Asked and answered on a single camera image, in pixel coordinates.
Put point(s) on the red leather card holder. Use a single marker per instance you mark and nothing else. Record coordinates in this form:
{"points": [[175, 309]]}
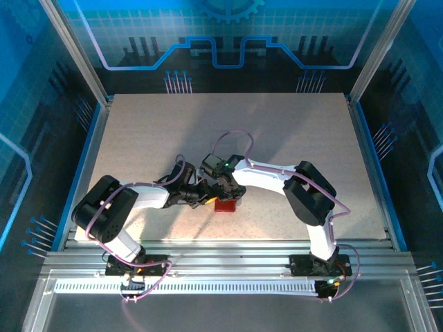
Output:
{"points": [[226, 207]]}

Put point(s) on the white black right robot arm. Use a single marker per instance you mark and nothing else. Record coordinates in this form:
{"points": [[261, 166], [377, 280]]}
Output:
{"points": [[263, 176]]}

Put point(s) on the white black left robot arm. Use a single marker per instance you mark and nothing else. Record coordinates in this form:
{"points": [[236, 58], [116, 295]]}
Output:
{"points": [[152, 198]]}

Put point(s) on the small black controller board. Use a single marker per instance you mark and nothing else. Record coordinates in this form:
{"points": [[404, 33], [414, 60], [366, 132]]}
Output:
{"points": [[133, 286], [325, 288]]}

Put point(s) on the aluminium front frame rail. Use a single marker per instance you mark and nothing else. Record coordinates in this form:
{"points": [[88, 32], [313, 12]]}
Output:
{"points": [[225, 256]]}

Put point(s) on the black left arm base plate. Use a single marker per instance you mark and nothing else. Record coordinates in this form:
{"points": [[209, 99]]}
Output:
{"points": [[155, 258]]}

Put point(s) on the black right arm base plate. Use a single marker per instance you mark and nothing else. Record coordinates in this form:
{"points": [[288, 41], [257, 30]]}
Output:
{"points": [[299, 264]]}

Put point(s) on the aluminium side rail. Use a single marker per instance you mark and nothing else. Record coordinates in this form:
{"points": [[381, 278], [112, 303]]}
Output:
{"points": [[89, 166], [372, 166]]}

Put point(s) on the aluminium corner post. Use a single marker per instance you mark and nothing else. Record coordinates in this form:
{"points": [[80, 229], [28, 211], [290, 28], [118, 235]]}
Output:
{"points": [[379, 52], [77, 52]]}

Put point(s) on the aluminium lower frame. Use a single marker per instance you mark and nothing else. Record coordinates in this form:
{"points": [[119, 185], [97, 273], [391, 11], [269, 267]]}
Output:
{"points": [[36, 307]]}

